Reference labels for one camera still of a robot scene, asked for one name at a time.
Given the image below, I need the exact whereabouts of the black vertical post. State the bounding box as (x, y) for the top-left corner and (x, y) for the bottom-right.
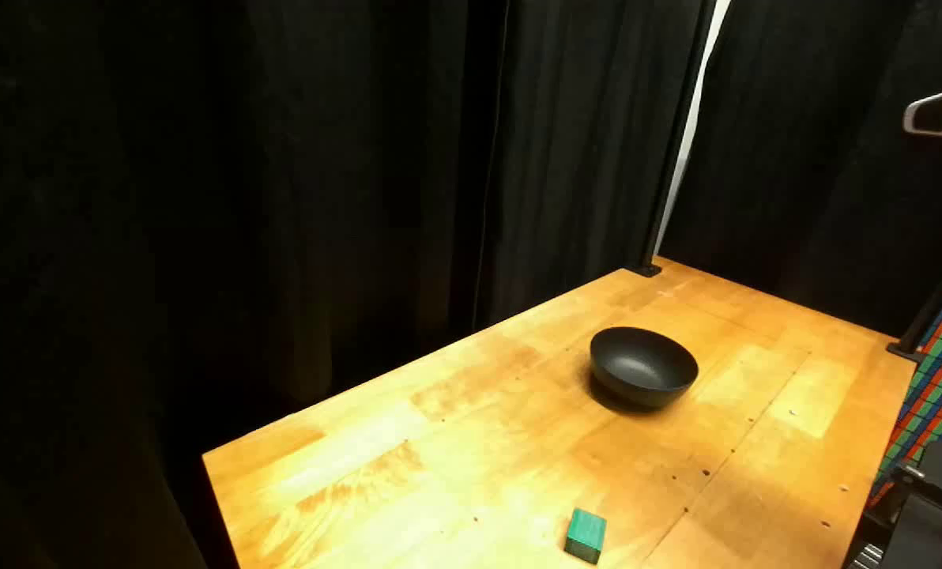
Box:
(646, 0), (719, 268)

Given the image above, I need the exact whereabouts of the white vertical strip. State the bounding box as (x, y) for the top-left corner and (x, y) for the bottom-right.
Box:
(659, 0), (738, 258)

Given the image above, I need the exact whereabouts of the black curtain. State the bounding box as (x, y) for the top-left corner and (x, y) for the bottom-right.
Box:
(0, 0), (942, 569)

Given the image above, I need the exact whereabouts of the green block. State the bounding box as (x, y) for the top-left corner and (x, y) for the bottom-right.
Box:
(564, 506), (611, 565)

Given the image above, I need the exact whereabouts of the colourful checkered board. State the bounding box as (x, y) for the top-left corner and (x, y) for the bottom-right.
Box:
(880, 264), (942, 484)

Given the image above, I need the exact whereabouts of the black slanted support bar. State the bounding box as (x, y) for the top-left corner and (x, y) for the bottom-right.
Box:
(887, 248), (942, 363)

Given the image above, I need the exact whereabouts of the black bowl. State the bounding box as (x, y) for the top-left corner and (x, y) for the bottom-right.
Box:
(588, 323), (701, 414)

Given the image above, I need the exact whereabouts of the black device with orange cable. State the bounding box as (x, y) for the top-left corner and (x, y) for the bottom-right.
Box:
(840, 441), (942, 569)

